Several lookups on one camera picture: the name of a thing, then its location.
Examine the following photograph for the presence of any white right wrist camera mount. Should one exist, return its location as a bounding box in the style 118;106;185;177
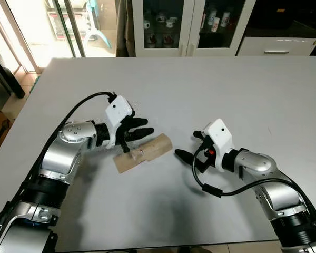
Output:
202;119;235;154

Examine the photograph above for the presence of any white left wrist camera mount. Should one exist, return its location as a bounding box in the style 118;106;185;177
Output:
104;95;135;148

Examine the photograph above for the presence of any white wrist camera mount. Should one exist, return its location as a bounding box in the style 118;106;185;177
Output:
202;119;235;154
104;95;135;148

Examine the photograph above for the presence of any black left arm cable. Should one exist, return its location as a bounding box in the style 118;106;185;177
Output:
21;92;117;191

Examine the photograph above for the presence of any black slanted bar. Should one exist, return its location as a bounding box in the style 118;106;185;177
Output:
0;37;26;99

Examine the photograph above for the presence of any teal plastic frame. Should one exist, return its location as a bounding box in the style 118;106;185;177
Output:
86;0;114;49

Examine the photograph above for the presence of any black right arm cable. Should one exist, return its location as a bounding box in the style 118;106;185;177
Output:
192;144;316;239

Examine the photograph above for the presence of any white glass door cabinet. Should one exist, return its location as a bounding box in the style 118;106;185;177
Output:
132;0;256;57

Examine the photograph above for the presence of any white drawer unit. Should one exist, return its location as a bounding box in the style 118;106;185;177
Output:
236;35;316;57

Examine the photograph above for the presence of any glass sliding door frame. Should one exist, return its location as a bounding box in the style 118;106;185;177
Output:
44;0;86;58

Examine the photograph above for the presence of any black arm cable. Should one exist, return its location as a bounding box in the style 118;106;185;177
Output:
192;144;316;239
21;92;117;191

